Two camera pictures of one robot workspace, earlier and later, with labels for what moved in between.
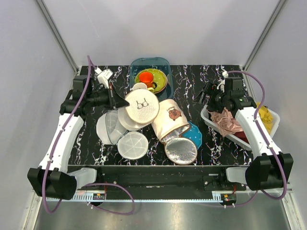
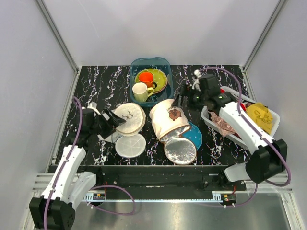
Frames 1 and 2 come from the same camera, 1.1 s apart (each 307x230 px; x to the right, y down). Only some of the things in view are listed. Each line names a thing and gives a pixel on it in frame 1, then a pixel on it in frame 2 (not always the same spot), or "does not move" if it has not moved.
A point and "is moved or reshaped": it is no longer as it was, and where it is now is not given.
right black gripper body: (217, 100) -> (195, 99)
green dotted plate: (159, 77) does not move
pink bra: (224, 121) does not move
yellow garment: (266, 117) does not move
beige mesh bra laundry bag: (143, 109) is moved or reshaped
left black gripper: (115, 101) -> (112, 123)
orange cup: (147, 77) does not move
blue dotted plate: (193, 133) does not move
